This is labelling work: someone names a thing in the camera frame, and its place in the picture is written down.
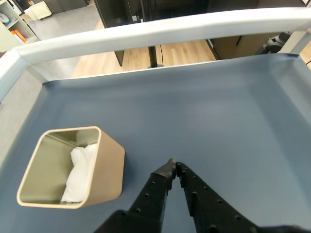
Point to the orange items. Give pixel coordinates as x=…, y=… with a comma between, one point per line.
x=19, y=36

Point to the black pole stand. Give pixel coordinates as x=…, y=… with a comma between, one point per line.
x=153, y=57

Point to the black display panel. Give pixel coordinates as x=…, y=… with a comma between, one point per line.
x=114, y=12

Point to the grey machine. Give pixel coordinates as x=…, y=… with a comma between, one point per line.
x=274, y=43

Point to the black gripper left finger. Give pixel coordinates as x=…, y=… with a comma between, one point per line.
x=148, y=204

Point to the grey shelf unit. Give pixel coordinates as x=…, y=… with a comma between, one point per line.
x=12, y=41

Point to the beige square box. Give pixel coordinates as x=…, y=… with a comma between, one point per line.
x=107, y=174

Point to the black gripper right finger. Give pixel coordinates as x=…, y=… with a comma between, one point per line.
x=211, y=211

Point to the white crumpled cloth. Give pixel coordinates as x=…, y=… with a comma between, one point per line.
x=79, y=174

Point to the brown cabinet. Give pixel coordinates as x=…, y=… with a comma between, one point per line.
x=243, y=47

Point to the white drawer box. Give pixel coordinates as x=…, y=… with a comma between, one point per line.
x=39, y=11

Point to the silver table frame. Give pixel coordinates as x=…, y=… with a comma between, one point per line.
x=150, y=34

